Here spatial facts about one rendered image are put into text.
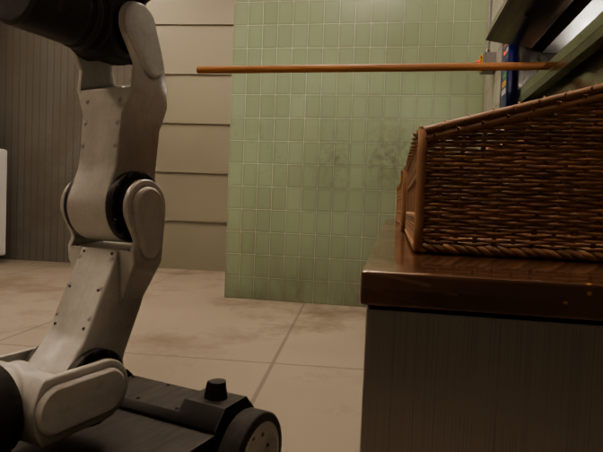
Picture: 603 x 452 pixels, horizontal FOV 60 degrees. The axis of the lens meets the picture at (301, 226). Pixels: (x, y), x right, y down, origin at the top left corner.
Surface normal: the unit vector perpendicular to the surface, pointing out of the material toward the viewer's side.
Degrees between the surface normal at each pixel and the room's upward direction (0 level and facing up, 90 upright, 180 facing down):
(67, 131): 90
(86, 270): 65
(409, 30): 90
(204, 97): 90
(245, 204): 90
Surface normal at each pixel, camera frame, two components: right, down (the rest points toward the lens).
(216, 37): -0.10, 0.04
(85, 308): -0.38, -0.41
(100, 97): -0.43, -0.09
